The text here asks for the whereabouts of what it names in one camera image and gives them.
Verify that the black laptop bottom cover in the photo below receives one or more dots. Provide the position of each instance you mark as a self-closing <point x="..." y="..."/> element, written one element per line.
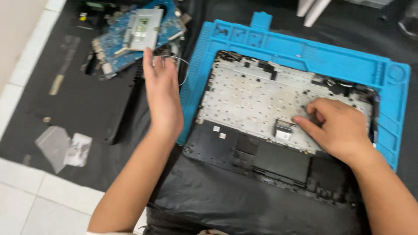
<point x="88" y="107"/>

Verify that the blue laptop motherboard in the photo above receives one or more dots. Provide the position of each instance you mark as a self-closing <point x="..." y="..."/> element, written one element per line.
<point x="114" y="49"/>

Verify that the black laptop palmrest with keyboard plate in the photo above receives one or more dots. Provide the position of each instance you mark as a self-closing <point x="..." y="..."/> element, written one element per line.
<point x="261" y="114"/>

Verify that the silver metal drive caddy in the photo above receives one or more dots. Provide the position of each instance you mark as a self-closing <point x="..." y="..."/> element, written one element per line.
<point x="143" y="29"/>

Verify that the clear plastic bag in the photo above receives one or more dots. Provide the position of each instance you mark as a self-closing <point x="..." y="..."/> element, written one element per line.
<point x="52" y="147"/>

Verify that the dark shoe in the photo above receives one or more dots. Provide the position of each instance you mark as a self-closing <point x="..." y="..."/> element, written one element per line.
<point x="408" y="22"/>

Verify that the white table legs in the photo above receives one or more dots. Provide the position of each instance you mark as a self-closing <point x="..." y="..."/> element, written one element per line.
<point x="312" y="9"/>

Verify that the person's left hand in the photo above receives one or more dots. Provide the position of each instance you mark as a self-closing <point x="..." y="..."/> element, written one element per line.
<point x="165" y="98"/>

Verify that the crumpled silver antistatic bag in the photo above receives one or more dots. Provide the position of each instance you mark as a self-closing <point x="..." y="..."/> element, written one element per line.
<point x="78" y="150"/>

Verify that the blue silicone repair mat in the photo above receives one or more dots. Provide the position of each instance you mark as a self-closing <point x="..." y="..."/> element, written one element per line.
<point x="303" y="55"/>

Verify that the person's right hand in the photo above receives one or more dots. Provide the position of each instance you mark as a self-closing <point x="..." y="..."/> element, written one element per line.
<point x="343" y="130"/>

